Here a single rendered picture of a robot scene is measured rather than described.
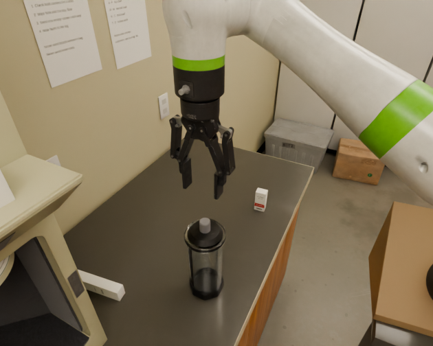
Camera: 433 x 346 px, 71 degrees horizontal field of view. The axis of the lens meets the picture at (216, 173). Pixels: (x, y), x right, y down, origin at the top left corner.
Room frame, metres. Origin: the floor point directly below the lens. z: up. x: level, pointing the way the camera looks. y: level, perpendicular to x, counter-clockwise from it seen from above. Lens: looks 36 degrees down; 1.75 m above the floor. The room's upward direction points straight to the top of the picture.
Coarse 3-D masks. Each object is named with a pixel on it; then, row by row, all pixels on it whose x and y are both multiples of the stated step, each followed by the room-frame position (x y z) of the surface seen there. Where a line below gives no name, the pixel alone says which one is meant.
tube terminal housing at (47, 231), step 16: (0, 96) 0.38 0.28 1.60; (0, 112) 0.37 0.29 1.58; (0, 128) 0.37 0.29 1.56; (0, 144) 0.36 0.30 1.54; (16, 144) 0.38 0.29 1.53; (0, 160) 0.35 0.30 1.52; (48, 224) 0.37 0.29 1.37; (16, 240) 0.32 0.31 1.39; (48, 240) 0.36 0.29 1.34; (64, 240) 0.38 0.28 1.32; (0, 256) 0.30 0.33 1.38; (48, 256) 0.37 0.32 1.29; (64, 256) 0.37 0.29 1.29; (64, 272) 0.36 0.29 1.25; (64, 288) 0.37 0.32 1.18; (80, 304) 0.36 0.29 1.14; (80, 320) 0.37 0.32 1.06; (96, 320) 0.38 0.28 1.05; (96, 336) 0.36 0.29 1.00
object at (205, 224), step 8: (192, 224) 0.56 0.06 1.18; (200, 224) 0.53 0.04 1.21; (208, 224) 0.53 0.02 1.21; (216, 224) 0.56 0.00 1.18; (192, 232) 0.53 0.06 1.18; (200, 232) 0.53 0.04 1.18; (208, 232) 0.53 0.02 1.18; (216, 232) 0.53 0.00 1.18; (192, 240) 0.51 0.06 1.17; (200, 240) 0.51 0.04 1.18; (208, 240) 0.51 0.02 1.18; (216, 240) 0.51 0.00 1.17
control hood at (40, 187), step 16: (16, 160) 0.36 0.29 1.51; (32, 160) 0.36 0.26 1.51; (16, 176) 0.32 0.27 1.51; (32, 176) 0.32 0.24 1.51; (48, 176) 0.32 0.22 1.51; (64, 176) 0.32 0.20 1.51; (80, 176) 0.33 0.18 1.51; (16, 192) 0.29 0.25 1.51; (32, 192) 0.29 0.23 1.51; (48, 192) 0.29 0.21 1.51; (64, 192) 0.30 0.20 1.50; (0, 208) 0.26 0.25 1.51; (16, 208) 0.26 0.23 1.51; (32, 208) 0.27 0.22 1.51; (48, 208) 0.30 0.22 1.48; (0, 224) 0.24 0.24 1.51; (16, 224) 0.24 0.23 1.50; (32, 224) 0.31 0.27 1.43; (0, 240) 0.23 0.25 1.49
